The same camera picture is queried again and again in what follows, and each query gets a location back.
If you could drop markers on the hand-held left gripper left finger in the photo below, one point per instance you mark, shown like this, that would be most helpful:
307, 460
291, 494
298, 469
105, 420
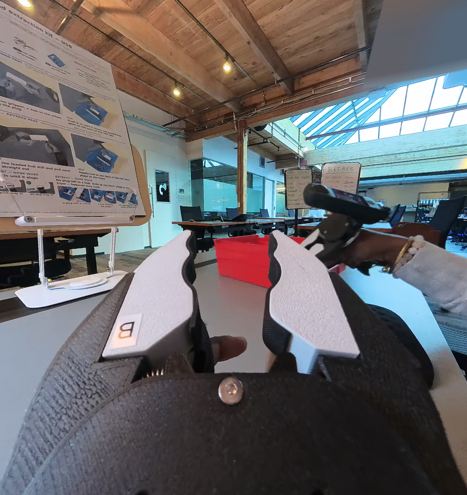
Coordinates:
156, 301

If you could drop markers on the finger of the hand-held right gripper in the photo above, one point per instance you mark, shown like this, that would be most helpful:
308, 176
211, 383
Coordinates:
313, 238
321, 249

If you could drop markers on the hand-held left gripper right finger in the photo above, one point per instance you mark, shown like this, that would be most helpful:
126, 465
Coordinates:
307, 309

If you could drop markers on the red plastic bin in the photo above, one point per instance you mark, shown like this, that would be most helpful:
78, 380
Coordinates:
241, 259

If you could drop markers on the person's right forearm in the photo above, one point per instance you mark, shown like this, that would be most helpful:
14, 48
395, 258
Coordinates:
446, 278

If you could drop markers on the person's right hand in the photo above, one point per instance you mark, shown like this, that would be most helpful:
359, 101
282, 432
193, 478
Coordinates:
372, 249

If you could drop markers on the person's left hand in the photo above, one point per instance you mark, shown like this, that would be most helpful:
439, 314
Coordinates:
227, 348

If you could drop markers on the handwritten whiteboard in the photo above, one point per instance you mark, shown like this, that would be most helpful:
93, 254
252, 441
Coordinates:
297, 189
339, 180

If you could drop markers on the white door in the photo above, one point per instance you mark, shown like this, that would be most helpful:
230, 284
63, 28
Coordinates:
163, 224

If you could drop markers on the brown wooden chair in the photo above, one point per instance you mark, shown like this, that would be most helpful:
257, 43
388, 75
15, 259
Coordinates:
426, 232

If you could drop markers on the black office chair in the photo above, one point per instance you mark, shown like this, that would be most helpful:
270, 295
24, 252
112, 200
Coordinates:
446, 216
191, 214

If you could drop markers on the long wooden office desk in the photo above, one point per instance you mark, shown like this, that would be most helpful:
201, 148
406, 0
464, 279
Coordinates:
218, 222

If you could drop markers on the white poster stand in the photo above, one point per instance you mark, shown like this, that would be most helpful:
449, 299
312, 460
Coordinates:
44, 296

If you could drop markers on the black phone sign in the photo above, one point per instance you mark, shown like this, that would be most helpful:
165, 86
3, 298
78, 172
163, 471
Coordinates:
162, 187

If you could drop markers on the rounded wooden board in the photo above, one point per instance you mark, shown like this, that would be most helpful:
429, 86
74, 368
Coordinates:
143, 185

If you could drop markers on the wooden desk with black legs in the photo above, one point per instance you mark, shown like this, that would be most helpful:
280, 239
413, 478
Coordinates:
24, 233

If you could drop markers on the instruction poster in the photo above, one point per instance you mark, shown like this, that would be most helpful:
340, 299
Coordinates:
55, 116

